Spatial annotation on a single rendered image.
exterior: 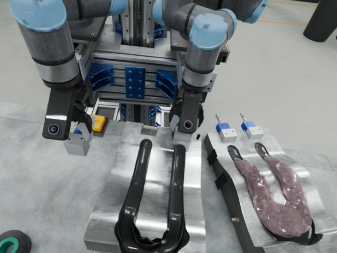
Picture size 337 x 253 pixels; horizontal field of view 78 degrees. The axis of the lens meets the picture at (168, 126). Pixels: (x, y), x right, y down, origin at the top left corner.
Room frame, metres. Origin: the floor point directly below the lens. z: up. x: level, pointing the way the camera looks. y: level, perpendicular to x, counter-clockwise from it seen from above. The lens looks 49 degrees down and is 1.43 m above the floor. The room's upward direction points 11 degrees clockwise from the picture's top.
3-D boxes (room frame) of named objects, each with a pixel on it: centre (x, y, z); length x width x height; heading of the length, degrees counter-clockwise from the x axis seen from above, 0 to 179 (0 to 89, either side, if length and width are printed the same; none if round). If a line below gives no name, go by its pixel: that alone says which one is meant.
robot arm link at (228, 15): (0.56, -0.06, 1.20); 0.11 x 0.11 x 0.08; 70
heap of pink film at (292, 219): (0.31, -0.34, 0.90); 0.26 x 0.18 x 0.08; 19
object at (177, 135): (0.48, -0.05, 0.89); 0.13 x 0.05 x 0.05; 2
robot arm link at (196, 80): (0.46, -0.04, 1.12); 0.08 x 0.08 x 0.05
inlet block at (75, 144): (0.35, 0.24, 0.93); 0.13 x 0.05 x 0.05; 2
